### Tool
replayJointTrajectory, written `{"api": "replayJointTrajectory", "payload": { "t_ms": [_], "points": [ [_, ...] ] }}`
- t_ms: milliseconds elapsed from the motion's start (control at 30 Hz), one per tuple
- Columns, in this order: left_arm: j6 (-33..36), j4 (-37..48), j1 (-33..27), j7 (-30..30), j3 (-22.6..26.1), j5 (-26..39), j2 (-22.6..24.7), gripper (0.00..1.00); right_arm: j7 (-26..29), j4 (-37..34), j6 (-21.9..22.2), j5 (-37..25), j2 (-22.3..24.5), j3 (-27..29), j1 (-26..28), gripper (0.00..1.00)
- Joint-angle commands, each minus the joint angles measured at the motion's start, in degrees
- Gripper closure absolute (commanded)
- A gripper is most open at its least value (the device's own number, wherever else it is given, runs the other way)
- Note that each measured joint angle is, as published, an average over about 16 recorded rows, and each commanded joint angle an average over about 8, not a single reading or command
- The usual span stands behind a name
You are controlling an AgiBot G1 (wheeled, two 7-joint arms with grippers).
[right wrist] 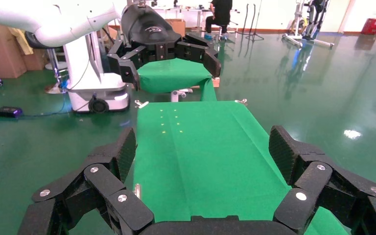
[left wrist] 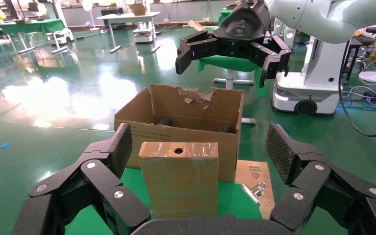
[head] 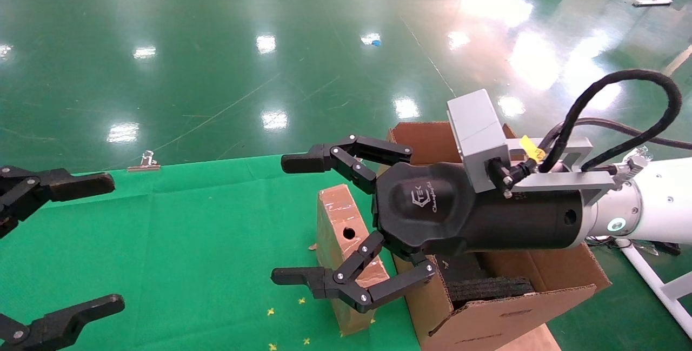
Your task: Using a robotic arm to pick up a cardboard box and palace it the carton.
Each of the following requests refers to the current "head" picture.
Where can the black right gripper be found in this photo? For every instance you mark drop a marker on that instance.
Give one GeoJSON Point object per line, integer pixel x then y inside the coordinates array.
{"type": "Point", "coordinates": [486, 221]}

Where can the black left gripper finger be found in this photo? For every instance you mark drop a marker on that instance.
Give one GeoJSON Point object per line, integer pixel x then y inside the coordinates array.
{"type": "Point", "coordinates": [65, 184]}
{"type": "Point", "coordinates": [59, 324]}

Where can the narrow taped cardboard box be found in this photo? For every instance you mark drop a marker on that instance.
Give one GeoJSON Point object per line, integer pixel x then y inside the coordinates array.
{"type": "Point", "coordinates": [335, 216]}

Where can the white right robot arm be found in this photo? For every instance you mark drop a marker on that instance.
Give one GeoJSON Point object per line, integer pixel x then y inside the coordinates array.
{"type": "Point", "coordinates": [665, 205]}

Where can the large open torn carton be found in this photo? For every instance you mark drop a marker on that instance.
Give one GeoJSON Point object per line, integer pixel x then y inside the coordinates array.
{"type": "Point", "coordinates": [486, 329]}

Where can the silver binder clip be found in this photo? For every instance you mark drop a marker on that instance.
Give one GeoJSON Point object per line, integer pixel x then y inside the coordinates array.
{"type": "Point", "coordinates": [145, 166]}

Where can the green table cloth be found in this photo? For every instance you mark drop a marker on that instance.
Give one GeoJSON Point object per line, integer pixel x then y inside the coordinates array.
{"type": "Point", "coordinates": [189, 243]}

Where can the black foam block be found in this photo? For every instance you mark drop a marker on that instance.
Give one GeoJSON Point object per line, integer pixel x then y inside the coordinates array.
{"type": "Point", "coordinates": [486, 290]}

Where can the white metal stand leg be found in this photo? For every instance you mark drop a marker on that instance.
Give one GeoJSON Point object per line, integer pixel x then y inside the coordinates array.
{"type": "Point", "coordinates": [649, 275]}

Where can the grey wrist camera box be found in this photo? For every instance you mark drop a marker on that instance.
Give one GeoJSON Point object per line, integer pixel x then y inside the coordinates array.
{"type": "Point", "coordinates": [476, 134]}

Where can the grey metal camera bracket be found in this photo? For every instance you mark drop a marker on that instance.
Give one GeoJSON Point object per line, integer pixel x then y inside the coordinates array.
{"type": "Point", "coordinates": [557, 180]}

